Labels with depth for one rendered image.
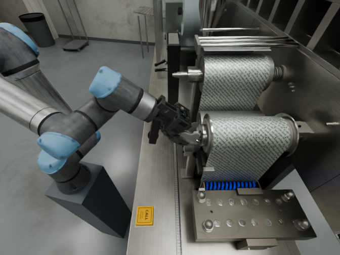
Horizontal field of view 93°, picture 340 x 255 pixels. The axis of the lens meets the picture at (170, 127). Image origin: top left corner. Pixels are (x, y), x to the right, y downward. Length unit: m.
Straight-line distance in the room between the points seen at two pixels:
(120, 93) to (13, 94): 0.26
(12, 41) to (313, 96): 0.94
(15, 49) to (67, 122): 0.35
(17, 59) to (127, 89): 0.42
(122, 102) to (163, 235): 0.56
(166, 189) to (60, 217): 1.35
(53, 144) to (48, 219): 1.66
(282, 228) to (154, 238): 0.47
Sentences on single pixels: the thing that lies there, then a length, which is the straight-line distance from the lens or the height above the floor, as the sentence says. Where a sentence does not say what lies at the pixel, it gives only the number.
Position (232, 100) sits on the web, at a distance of 0.72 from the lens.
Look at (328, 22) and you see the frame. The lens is 0.72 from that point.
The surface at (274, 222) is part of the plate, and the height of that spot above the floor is 1.03.
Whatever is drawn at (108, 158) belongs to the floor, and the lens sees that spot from 2.10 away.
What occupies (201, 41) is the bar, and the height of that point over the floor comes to 1.45.
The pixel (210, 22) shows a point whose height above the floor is 1.41.
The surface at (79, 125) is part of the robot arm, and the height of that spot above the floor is 1.39.
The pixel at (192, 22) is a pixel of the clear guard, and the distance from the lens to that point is 1.37.
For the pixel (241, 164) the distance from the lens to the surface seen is 0.63.
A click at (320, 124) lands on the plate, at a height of 1.32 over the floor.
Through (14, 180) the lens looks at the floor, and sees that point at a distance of 2.48.
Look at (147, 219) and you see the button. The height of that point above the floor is 0.92.
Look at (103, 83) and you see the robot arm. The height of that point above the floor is 1.48.
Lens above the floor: 1.67
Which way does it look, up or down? 47 degrees down
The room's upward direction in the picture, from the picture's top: straight up
